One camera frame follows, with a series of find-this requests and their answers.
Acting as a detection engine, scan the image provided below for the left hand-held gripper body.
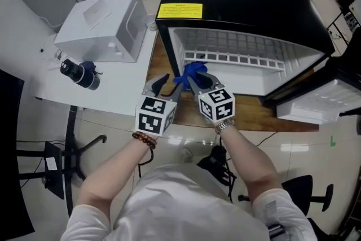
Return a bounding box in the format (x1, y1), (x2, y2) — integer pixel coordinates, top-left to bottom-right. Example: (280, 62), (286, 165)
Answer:
(134, 92), (178, 138)

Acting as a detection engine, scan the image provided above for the white plastic grid shelf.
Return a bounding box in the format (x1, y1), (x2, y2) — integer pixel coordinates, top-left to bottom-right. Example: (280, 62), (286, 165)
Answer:
(180, 29), (287, 73)

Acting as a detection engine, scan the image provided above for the person's left forearm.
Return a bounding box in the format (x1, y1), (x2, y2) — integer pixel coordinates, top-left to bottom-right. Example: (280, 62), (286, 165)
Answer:
(76, 135), (155, 209)

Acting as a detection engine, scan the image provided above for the silver wristwatch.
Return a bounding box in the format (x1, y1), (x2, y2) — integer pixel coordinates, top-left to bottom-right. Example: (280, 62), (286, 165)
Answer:
(214, 118), (236, 135)

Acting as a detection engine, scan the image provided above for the person's white shirt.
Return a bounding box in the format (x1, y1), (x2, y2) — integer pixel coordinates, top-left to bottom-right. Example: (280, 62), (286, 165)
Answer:
(60, 163), (318, 241)

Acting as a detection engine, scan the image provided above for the white microwave oven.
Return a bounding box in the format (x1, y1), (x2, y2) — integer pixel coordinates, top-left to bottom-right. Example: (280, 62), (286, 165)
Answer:
(54, 0), (147, 63)

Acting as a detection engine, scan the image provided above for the black cable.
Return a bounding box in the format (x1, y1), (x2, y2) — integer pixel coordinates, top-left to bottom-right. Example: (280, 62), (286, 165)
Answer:
(138, 148), (155, 178)

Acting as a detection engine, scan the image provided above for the black desk frame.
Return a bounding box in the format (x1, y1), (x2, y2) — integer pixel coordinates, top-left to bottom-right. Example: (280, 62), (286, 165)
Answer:
(16, 106), (108, 218)

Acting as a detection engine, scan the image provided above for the black waist pack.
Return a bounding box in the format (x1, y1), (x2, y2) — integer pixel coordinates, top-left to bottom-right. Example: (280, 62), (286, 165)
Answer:
(196, 146), (236, 187)

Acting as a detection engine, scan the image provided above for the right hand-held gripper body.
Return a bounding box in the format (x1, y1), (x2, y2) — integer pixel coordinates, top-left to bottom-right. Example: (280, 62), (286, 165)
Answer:
(193, 84), (237, 124)

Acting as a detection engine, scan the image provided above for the black power adapter box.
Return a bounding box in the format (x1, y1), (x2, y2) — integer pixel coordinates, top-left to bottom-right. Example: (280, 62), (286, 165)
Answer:
(43, 141), (66, 200)

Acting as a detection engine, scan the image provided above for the person's white shoe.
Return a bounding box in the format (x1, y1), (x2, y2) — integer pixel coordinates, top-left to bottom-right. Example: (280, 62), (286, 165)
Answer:
(180, 147), (194, 163)

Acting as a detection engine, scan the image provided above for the white cup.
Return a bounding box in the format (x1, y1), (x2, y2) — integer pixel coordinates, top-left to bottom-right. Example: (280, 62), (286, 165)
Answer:
(144, 14), (157, 31)

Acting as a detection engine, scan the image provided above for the blue cleaning cloth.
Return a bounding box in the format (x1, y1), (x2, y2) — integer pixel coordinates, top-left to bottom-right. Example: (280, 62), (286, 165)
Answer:
(173, 61), (211, 91)

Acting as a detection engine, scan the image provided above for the white fridge door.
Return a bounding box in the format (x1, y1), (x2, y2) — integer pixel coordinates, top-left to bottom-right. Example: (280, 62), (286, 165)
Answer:
(263, 56), (361, 125)

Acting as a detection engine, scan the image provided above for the brown bead bracelet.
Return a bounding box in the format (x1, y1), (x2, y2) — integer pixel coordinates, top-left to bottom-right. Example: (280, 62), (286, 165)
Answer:
(131, 132), (158, 150)

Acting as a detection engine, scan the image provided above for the black camera lens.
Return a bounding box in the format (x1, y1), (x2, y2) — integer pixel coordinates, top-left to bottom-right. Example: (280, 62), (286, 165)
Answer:
(60, 58), (102, 91)

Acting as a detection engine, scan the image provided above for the black swivel chair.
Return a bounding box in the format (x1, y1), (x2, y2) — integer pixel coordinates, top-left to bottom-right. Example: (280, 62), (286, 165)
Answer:
(238, 174), (335, 235)

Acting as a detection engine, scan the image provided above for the yellow warning sticker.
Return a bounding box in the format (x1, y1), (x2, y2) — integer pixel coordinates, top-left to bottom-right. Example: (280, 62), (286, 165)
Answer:
(157, 3), (203, 20)

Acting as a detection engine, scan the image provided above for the whiteboard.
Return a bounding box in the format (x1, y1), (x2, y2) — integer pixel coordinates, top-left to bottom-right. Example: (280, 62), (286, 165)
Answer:
(348, 0), (361, 28)

